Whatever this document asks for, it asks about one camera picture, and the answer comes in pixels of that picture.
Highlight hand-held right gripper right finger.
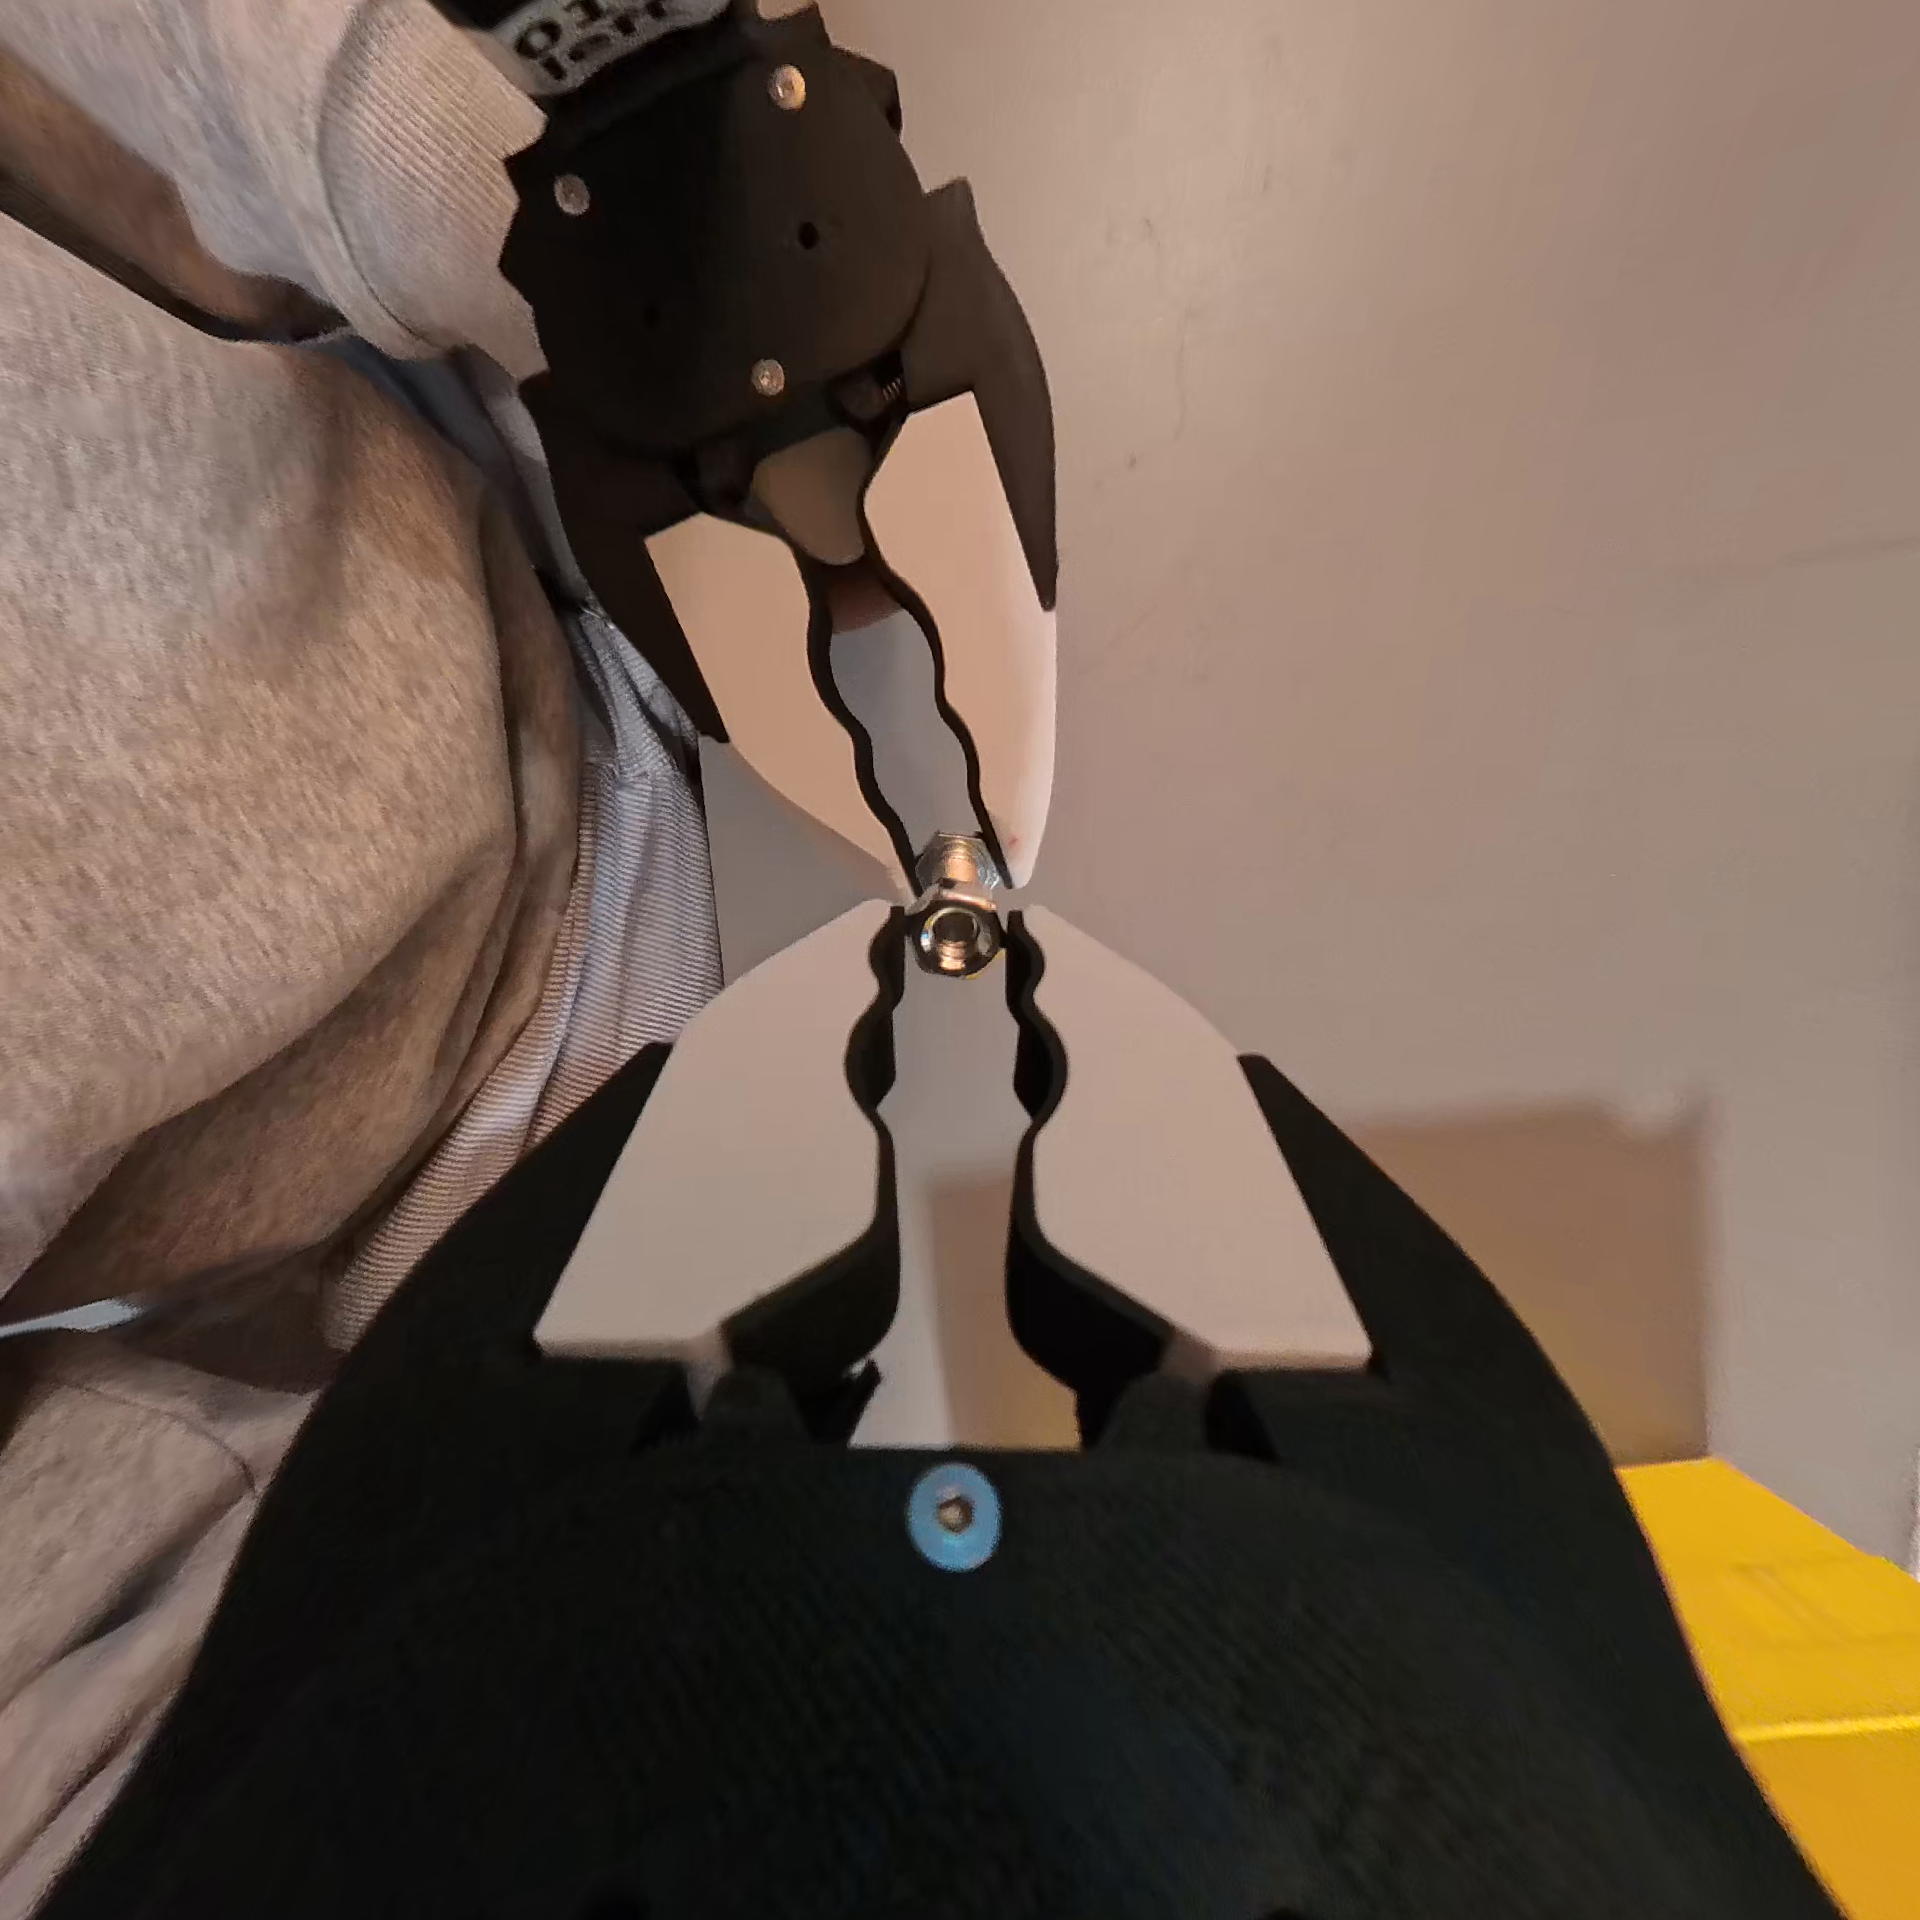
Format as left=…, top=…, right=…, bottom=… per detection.
left=1000, top=902, right=1376, bottom=1449

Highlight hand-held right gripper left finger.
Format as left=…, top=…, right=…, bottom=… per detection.
left=533, top=900, right=909, bottom=1442

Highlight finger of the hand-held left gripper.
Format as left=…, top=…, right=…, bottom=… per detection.
left=860, top=392, right=1063, bottom=890
left=644, top=514, right=924, bottom=909

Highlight steel hex nut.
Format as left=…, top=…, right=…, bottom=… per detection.
left=901, top=896, right=1008, bottom=985

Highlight person's left forearm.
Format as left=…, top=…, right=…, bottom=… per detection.
left=0, top=0, right=548, bottom=380

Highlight person's white striped shirt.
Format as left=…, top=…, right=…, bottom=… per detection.
left=322, top=336, right=728, bottom=1353

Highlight yellow plastic bin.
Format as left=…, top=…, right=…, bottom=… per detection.
left=1611, top=1456, right=1920, bottom=1920

